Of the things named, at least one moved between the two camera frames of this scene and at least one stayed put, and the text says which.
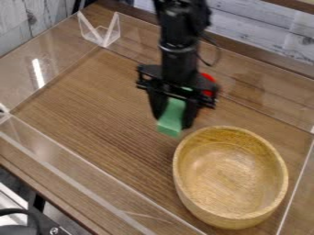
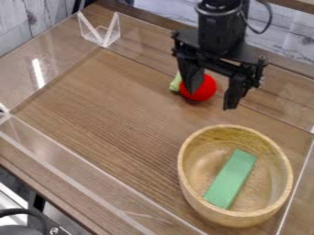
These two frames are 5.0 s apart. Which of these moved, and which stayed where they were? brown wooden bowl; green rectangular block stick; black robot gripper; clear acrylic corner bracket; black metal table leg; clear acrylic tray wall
Moved: black robot gripper; green rectangular block stick
Stayed: clear acrylic tray wall; black metal table leg; clear acrylic corner bracket; brown wooden bowl
